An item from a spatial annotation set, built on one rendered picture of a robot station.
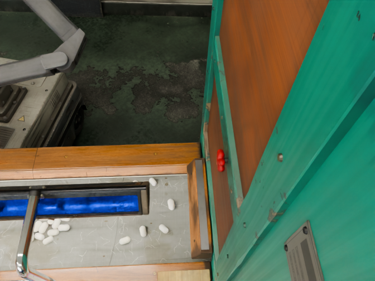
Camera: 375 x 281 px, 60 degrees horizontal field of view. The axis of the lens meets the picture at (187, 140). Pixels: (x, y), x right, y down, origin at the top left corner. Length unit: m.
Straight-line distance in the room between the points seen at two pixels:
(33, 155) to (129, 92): 1.22
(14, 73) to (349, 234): 0.94
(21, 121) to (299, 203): 1.58
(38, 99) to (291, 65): 1.60
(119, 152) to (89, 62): 1.53
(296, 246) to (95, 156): 0.96
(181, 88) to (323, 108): 2.15
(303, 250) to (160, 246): 0.80
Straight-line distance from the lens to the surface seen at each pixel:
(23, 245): 0.74
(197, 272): 1.01
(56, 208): 0.79
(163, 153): 1.16
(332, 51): 0.22
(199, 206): 0.97
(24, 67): 1.03
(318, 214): 0.27
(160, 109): 2.24
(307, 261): 0.30
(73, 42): 1.00
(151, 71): 2.48
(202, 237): 0.94
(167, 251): 1.06
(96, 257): 1.08
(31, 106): 1.81
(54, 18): 1.03
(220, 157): 0.59
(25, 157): 1.27
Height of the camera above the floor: 1.77
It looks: 58 degrees down
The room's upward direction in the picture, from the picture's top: 2 degrees clockwise
